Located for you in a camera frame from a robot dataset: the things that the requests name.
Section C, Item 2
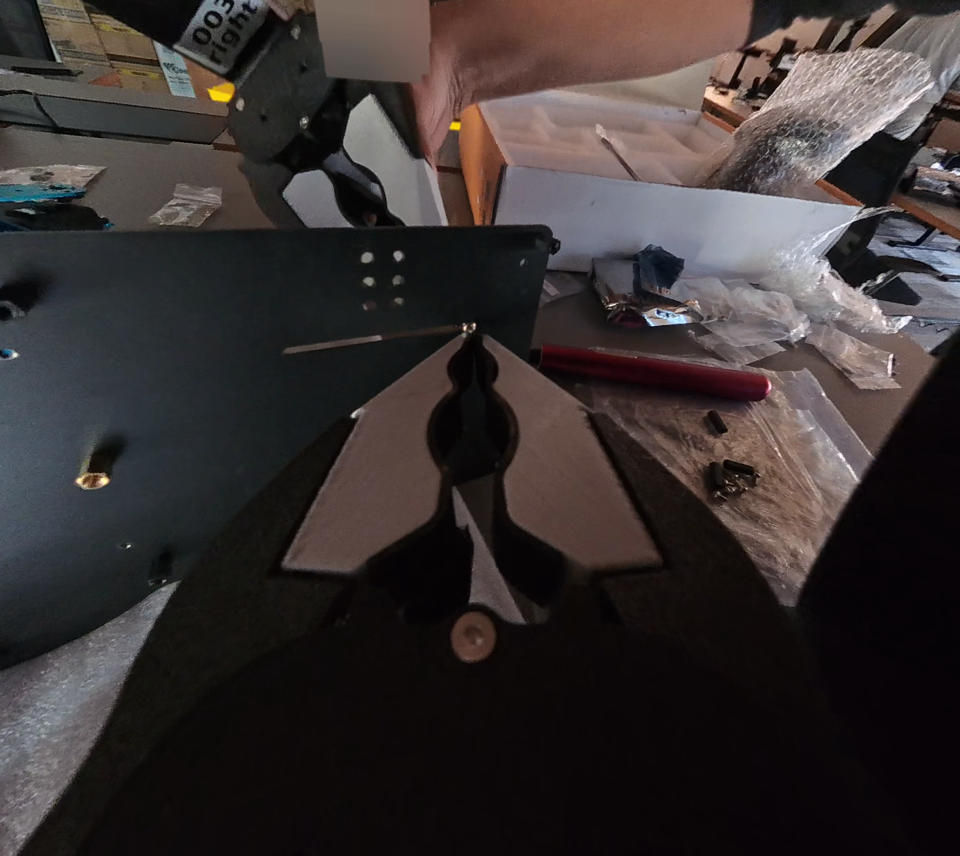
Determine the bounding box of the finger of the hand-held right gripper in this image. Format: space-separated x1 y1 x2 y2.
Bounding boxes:
339 92 451 229
281 151 376 229

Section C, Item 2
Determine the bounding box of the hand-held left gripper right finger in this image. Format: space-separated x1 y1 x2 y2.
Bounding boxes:
477 334 666 574

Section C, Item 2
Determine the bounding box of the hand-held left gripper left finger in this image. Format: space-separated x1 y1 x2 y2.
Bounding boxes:
279 333 477 576

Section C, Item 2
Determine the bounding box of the blue hobby robot arm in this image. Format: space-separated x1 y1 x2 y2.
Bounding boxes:
0 162 562 670

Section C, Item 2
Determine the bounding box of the person's right forearm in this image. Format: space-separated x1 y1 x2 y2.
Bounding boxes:
450 0 759 107

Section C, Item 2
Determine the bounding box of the person's right hand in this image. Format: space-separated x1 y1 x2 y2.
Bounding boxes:
411 42 483 167

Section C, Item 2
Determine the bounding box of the red screwdriver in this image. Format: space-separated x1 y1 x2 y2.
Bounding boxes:
528 343 774 403

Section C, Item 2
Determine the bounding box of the stack of cardboard boxes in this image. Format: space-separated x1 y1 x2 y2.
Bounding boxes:
22 0 198 98

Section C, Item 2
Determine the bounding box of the silver foil bag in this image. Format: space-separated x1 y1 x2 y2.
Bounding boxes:
592 244 702 331

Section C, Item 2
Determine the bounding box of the large clear zip bag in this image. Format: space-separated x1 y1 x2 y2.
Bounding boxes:
570 364 875 606

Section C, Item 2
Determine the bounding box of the pile of clear parts bags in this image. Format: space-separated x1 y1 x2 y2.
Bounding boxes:
675 207 912 392

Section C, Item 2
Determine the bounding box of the orange cardboard box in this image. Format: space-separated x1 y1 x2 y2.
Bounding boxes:
457 87 864 276

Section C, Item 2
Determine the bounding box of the white foam sheet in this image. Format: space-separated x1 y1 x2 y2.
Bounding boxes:
0 578 181 850

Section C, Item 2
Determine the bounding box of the bubble wrap bundle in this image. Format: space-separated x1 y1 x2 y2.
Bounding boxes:
701 49 935 193

